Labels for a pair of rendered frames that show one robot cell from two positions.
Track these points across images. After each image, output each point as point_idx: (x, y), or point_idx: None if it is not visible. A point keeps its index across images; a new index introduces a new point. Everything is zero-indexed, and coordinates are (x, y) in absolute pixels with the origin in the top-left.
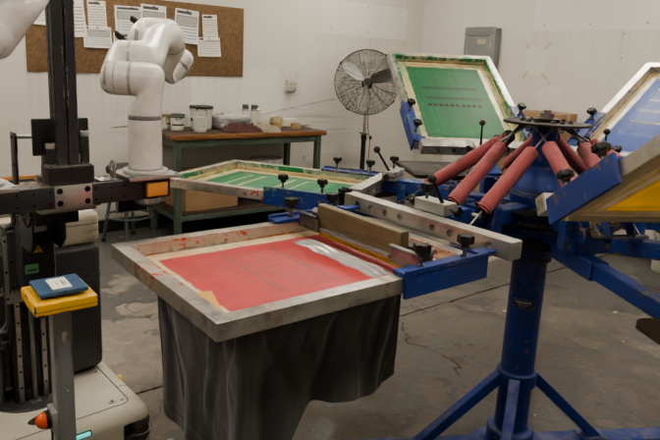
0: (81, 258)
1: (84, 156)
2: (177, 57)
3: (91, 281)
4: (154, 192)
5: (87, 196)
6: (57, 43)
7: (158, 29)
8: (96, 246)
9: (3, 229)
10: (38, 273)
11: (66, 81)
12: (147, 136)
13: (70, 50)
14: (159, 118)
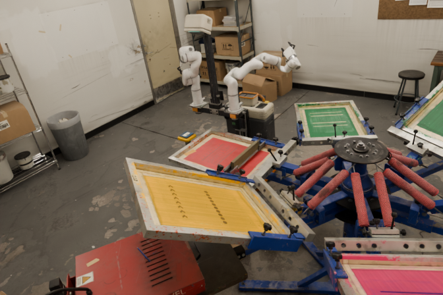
0: (259, 124)
1: (217, 102)
2: (277, 66)
3: (262, 132)
4: (231, 116)
5: (217, 112)
6: (209, 72)
7: (245, 64)
8: (264, 121)
9: None
10: (235, 125)
11: (211, 81)
12: (229, 100)
13: (211, 74)
14: (233, 95)
